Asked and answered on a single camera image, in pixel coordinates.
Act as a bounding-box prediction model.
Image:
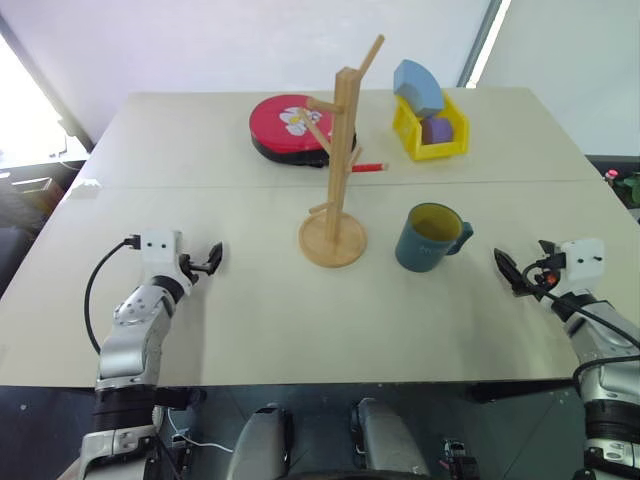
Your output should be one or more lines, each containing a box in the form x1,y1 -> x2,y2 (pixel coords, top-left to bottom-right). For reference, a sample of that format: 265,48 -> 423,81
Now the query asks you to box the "wooden mug tree stand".
298,33 -> 390,269

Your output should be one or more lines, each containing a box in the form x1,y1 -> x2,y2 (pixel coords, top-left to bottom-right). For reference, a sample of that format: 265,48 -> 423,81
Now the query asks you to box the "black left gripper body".
178,253 -> 207,284

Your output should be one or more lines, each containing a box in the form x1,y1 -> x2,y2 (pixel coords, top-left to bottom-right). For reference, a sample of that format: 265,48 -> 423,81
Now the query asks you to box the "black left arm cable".
83,234 -> 143,355

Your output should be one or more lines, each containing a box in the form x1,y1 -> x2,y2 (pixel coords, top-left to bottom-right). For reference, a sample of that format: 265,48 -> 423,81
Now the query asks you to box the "yellow plastic bin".
391,91 -> 471,162

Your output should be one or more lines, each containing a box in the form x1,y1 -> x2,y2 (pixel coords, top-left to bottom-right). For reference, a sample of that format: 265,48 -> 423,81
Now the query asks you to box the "red round lidded box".
248,92 -> 358,168

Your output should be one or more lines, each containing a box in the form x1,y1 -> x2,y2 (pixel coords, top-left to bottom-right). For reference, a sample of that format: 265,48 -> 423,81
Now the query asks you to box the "purple cylinder block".
422,116 -> 455,146

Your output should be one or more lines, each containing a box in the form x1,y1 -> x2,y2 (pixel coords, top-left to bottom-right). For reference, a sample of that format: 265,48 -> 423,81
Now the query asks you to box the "dark storage shelf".
0,158 -> 91,231

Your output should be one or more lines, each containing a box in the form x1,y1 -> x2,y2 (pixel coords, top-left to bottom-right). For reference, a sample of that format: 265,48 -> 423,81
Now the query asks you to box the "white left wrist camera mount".
139,229 -> 183,275

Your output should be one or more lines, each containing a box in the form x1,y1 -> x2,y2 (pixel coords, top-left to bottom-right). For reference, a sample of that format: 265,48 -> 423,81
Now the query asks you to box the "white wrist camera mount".
139,229 -> 183,275
558,238 -> 606,292

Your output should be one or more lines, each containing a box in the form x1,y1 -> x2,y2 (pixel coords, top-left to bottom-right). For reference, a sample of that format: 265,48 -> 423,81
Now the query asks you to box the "thin white cable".
164,407 -> 235,454

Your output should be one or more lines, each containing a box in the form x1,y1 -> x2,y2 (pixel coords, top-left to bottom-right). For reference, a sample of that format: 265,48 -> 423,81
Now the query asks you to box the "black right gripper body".
520,240 -> 567,302

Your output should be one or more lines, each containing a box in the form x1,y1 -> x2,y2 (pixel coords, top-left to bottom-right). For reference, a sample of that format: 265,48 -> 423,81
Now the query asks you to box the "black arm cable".
83,234 -> 143,355
519,261 -> 640,401

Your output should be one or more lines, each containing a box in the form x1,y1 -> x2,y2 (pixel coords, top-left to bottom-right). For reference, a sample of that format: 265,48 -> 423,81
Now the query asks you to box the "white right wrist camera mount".
558,238 -> 606,292

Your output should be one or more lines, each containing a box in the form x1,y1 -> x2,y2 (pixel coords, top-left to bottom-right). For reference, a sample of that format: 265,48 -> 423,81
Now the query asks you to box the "green potted plant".
612,171 -> 640,211

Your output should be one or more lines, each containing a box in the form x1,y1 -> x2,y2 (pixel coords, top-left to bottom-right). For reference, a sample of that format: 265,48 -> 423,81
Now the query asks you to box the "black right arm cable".
519,261 -> 640,401

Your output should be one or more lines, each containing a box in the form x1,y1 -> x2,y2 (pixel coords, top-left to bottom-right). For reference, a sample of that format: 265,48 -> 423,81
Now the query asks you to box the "grey rounded robot leg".
225,405 -> 294,480
349,397 -> 431,479

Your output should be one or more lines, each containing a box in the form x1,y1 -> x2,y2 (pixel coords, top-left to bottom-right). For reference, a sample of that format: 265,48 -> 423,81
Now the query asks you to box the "teal mug with yellow inside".
394,202 -> 475,273

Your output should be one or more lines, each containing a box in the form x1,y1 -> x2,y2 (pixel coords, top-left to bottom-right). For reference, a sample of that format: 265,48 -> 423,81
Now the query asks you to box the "blue arc-shaped block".
392,59 -> 446,119

